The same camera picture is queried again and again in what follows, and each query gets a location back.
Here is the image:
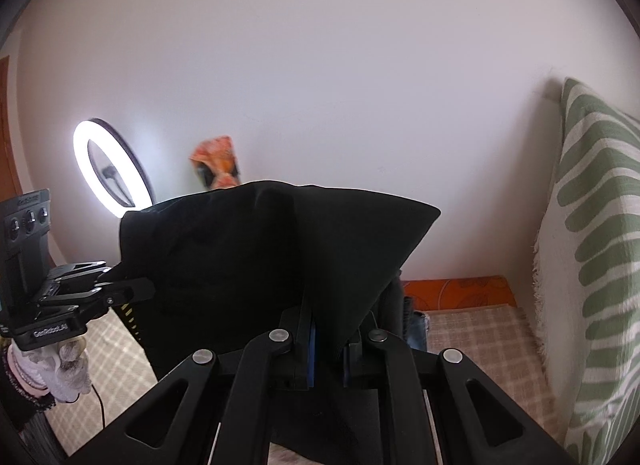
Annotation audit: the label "white ring light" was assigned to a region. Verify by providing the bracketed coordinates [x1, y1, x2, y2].
[73, 118, 154, 218]

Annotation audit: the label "green striped white pillow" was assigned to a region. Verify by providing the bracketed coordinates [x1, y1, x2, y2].
[534, 78, 639, 464]

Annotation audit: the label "stack of folded dark clothes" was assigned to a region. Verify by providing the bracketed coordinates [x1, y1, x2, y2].
[378, 273, 428, 352]

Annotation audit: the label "left gloved hand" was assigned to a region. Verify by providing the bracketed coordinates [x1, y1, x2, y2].
[14, 336, 92, 403]

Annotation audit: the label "black pants with yellow stripes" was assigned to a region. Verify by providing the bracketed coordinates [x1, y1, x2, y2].
[118, 179, 443, 465]

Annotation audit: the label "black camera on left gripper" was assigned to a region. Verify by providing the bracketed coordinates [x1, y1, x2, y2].
[1, 189, 51, 332]

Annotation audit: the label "beige plaid bed cover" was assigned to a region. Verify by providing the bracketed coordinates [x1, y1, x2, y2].
[47, 305, 564, 454]

